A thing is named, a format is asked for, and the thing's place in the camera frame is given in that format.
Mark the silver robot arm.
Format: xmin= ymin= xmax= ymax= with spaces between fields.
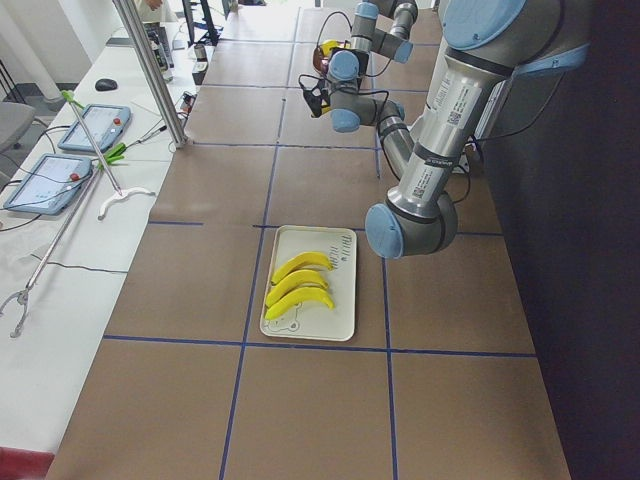
xmin=325 ymin=1 xmax=595 ymax=259
xmin=350 ymin=0 xmax=418 ymax=64

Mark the brown wicker basket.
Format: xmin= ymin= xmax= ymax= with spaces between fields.
xmin=312 ymin=40 xmax=351 ymax=74

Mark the cream bear tray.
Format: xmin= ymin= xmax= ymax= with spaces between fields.
xmin=259 ymin=225 xmax=357 ymax=341

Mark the silver metal cup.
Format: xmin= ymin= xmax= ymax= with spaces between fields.
xmin=193 ymin=44 xmax=208 ymax=62

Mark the long reacher grabber tool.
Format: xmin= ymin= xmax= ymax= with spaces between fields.
xmin=1 ymin=164 xmax=135 ymax=339

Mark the far blue teach pendant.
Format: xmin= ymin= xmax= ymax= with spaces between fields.
xmin=58 ymin=104 xmax=131 ymax=153

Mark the blue teach pendant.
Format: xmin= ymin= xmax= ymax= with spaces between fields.
xmin=58 ymin=104 xmax=131 ymax=153
xmin=3 ymin=154 xmax=93 ymax=215

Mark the black computer mouse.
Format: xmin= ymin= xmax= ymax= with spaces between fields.
xmin=94 ymin=78 xmax=118 ymax=92

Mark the near blue teach pendant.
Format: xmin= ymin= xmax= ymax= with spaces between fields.
xmin=3 ymin=154 xmax=93 ymax=215

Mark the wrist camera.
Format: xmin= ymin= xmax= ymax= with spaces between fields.
xmin=302 ymin=85 xmax=325 ymax=118

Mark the black camera cable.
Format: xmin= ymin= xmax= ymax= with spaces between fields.
xmin=298 ymin=73 xmax=474 ymax=206
xmin=315 ymin=10 xmax=401 ymax=79

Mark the aluminium frame post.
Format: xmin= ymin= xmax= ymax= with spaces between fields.
xmin=113 ymin=0 xmax=188 ymax=149

